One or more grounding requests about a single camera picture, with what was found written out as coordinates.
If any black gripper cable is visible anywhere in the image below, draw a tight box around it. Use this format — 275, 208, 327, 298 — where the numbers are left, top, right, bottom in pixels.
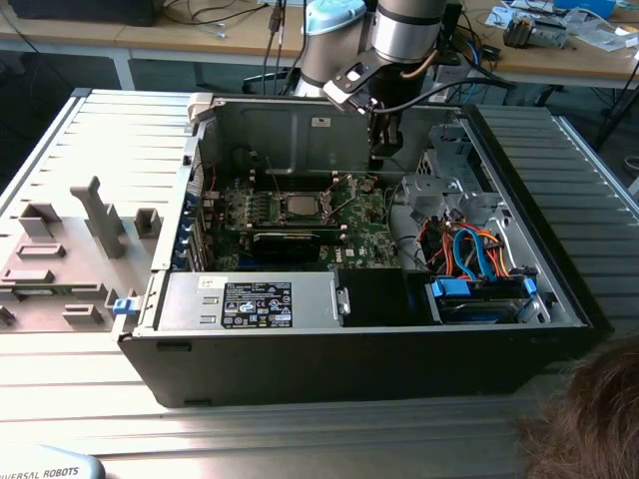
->
371, 76, 516, 115

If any wooden desk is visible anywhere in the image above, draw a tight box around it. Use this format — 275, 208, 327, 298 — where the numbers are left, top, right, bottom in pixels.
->
438, 0, 639, 91
0, 0, 307, 91

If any grey wire bundle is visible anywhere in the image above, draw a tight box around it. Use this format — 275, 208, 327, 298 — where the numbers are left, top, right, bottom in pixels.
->
386, 184, 430, 273

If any hard disk in blue carrier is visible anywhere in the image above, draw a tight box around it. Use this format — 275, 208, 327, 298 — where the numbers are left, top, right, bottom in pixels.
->
423, 276, 540, 325

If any copper finned heat sink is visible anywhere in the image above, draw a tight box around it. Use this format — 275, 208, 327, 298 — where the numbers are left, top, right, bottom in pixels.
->
502, 14, 538, 49

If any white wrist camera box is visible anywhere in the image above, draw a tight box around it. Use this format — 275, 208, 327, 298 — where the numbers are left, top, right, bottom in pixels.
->
322, 58, 379, 115

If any grey parts rack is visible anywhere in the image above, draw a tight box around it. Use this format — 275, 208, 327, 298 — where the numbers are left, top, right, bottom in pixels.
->
0, 175, 164, 334

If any CPU socket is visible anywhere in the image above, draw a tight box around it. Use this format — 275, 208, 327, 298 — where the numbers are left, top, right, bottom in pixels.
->
277, 191, 334, 224

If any small CPU plate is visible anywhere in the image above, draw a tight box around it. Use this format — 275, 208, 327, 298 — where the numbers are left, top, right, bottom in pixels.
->
284, 195, 320, 217

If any green motherboard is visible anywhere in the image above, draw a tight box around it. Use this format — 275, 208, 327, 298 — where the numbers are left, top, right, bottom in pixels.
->
202, 172, 403, 273

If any orange wire bundle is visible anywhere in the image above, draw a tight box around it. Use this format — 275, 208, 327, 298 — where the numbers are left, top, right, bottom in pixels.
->
418, 219, 510, 278

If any black upright box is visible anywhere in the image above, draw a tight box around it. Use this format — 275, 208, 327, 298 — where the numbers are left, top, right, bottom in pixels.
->
441, 1, 464, 66

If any blue flat wire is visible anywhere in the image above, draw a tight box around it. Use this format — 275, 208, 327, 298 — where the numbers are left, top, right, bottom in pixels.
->
451, 223, 493, 283

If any black open PC case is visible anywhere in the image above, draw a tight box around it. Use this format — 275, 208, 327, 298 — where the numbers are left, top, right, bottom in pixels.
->
117, 92, 614, 409

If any silver metal drive cage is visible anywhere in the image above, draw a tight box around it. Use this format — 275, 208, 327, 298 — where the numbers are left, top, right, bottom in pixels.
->
398, 122, 505, 226

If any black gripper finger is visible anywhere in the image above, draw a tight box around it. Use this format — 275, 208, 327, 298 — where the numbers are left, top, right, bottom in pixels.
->
368, 110, 404, 161

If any silver power supply unit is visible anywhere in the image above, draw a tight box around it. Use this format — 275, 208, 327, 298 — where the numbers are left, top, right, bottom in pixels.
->
154, 271, 345, 333

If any black graphics card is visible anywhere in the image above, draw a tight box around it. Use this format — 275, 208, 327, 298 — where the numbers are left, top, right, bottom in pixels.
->
247, 227, 346, 265

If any brown-haired person's head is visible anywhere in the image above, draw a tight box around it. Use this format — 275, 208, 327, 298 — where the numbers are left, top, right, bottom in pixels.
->
516, 331, 639, 479

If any black box on desk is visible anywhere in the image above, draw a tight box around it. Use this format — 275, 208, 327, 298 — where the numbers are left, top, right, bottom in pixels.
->
9, 0, 161, 27

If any blue box on desk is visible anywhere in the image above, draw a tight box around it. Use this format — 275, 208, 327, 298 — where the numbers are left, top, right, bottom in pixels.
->
553, 0, 616, 19

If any grey metal device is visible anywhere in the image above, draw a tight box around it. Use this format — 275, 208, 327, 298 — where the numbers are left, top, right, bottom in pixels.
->
536, 24, 570, 49

